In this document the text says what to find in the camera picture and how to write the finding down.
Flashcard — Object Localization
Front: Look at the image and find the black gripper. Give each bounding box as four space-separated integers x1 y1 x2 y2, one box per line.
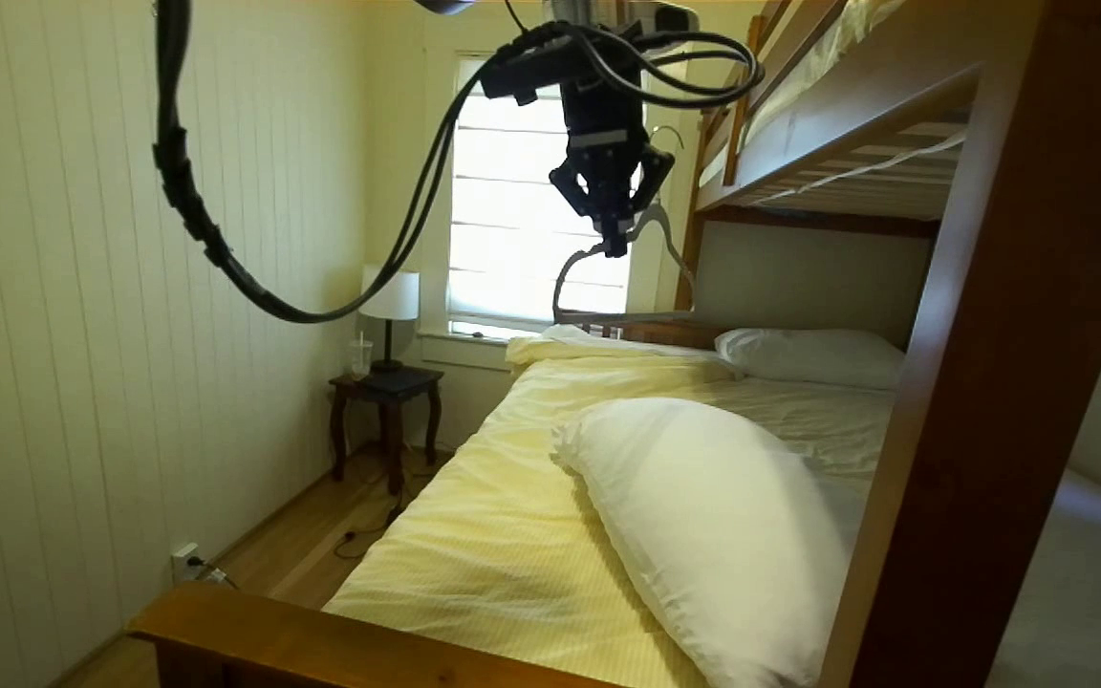
545 74 681 260

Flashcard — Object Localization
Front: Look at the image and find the grey wire clothes hanger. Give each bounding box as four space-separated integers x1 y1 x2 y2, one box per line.
552 201 705 328

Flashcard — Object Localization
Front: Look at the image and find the white bunk mattress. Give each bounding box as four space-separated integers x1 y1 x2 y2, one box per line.
696 0 973 207

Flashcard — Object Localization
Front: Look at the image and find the light grey bed sheet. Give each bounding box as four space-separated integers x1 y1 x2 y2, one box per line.
755 379 903 553

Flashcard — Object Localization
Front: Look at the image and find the window with white blinds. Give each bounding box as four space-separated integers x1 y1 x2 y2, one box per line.
444 49 640 328

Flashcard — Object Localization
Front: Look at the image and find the table lamp with white shade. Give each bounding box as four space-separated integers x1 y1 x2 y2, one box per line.
357 266 425 379

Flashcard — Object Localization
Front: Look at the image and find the small white pillow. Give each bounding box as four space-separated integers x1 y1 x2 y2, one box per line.
713 323 910 393

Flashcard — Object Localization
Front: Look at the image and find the small dark wooden nightstand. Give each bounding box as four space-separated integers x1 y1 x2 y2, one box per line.
324 362 449 499

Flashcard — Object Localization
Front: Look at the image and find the large white pillow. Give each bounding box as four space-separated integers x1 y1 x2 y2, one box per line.
552 393 855 688

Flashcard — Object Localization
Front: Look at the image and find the pale yellow blanket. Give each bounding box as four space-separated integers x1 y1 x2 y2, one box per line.
323 328 903 688

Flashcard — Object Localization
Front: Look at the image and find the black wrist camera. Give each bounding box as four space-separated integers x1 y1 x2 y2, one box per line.
477 24 581 105

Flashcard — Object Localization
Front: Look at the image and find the thin black cable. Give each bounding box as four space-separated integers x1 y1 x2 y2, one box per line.
499 0 768 114

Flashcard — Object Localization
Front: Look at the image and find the brown wooden bunk bed frame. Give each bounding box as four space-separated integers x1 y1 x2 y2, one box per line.
127 0 1101 688

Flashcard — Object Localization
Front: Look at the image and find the thick black cable bundle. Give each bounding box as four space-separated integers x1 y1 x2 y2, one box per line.
148 0 510 328

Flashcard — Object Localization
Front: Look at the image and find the white wall plug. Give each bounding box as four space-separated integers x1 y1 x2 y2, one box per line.
165 540 236 591

